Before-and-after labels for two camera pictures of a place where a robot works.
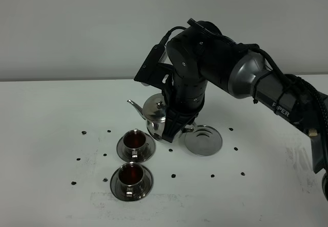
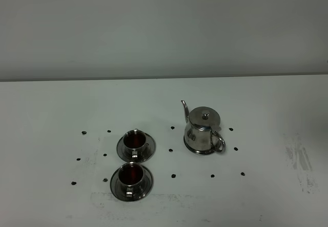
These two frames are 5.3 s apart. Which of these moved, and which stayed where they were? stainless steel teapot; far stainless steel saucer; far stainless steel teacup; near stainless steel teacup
Moved: stainless steel teapot
Stayed: near stainless steel teacup; far stainless steel teacup; far stainless steel saucer
